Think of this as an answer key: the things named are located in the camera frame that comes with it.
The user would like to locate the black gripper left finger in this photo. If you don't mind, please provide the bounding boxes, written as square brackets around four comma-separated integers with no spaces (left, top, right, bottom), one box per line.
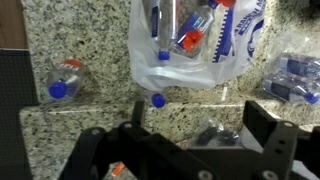
[49,100,214,180]

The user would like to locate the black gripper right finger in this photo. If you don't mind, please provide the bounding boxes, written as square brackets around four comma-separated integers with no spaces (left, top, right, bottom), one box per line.
[242,100,320,180]

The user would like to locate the water bottle blue label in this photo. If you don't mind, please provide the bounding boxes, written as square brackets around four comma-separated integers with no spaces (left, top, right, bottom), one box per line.
[144,90,167,108]
[46,59,85,99]

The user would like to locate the water bottle blue label front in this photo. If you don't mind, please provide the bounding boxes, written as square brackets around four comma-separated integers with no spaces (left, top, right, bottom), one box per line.
[46,59,85,99]

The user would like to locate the white plastic shopping bag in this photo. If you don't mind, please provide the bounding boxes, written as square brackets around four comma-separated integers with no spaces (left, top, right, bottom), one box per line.
[128,0,266,91]

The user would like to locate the clear water bottle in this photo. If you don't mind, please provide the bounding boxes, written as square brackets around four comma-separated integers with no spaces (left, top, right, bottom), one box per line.
[142,0,179,61]

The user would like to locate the pack of water bottles left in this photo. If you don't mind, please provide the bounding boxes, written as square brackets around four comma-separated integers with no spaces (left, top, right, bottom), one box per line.
[262,53,320,104]

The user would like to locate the dark perforated floor mat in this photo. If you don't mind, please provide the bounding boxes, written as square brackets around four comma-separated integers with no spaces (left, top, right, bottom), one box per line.
[0,49,38,180]

